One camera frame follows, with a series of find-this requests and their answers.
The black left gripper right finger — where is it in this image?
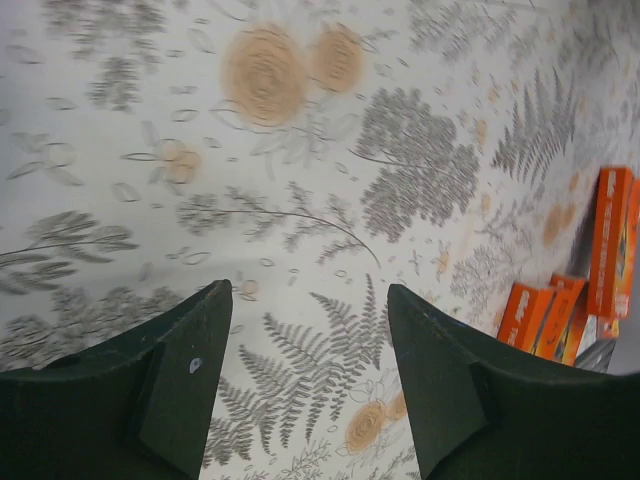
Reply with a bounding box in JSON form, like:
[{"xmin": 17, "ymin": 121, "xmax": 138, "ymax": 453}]
[{"xmin": 387, "ymin": 284, "xmax": 639, "ymax": 479}]

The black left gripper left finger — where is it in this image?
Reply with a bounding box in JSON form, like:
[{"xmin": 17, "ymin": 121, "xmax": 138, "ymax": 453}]
[{"xmin": 1, "ymin": 280, "xmax": 233, "ymax": 479}]

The orange Gillette razor box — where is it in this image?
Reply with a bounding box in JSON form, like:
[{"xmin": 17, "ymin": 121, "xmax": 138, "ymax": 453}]
[
  {"xmin": 497, "ymin": 282, "xmax": 556, "ymax": 353},
  {"xmin": 587, "ymin": 166, "xmax": 639, "ymax": 320},
  {"xmin": 532, "ymin": 273, "xmax": 620, "ymax": 366}
]

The floral table mat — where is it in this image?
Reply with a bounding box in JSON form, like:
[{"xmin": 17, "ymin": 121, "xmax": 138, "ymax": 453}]
[{"xmin": 1, "ymin": 1, "xmax": 639, "ymax": 479}]

